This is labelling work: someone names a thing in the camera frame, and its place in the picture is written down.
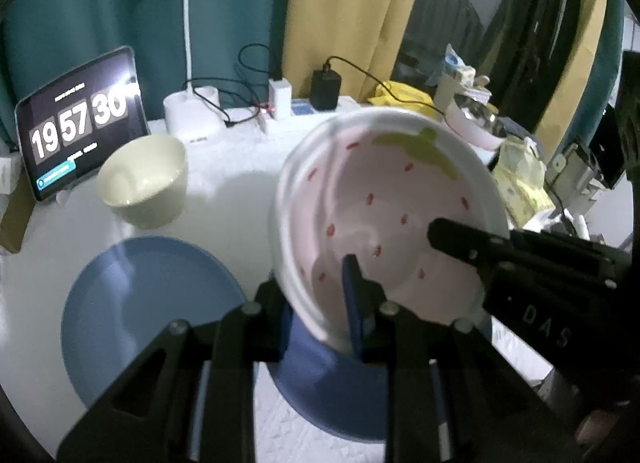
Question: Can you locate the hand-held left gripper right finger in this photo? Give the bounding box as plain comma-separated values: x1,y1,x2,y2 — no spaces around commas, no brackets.
342,255,583,463

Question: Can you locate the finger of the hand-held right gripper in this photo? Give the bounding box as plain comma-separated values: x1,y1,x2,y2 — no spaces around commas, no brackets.
427,217,521,274

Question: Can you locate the grey radiator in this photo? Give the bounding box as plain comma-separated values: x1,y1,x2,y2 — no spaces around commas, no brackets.
405,0,483,59

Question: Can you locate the large blue bowl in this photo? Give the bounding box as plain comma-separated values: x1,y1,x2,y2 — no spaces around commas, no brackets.
267,313,401,444

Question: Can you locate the tablet with clock display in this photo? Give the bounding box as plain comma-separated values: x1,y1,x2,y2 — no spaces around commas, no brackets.
15,46,151,203

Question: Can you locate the yellow curtain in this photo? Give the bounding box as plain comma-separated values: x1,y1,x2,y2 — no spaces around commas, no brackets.
535,0,608,159
282,0,433,99

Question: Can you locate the cream bowl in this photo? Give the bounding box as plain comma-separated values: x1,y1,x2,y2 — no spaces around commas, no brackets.
96,134,189,230

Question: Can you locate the light blue plate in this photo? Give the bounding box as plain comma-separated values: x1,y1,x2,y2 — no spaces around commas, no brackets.
60,235,258,409

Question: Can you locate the teal curtain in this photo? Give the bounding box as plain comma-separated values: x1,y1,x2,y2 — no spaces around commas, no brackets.
597,0,632,109
0,0,301,144

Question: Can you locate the white charger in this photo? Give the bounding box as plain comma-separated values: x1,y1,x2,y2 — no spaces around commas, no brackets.
268,77,292,119

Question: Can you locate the white desk lamp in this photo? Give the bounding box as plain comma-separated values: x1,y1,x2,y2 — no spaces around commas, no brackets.
129,0,248,136

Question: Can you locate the black charger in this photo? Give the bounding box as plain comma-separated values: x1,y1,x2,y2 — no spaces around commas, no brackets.
311,69,343,111

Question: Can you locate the yellow tissue box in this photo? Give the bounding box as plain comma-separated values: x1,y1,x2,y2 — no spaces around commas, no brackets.
492,138,556,224

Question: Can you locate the blue and white packet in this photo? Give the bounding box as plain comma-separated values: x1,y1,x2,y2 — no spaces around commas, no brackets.
442,43,476,79

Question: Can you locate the pink strawberry bowl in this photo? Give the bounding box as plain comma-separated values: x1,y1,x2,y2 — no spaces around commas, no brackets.
272,108,511,356

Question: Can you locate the black charger cable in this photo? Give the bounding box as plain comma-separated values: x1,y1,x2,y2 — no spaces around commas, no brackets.
325,56,451,119

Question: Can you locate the white power strip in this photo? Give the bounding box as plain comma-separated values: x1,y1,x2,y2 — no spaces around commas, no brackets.
257,96,361,134

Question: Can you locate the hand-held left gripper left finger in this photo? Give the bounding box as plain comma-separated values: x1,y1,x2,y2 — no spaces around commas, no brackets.
56,279,295,463

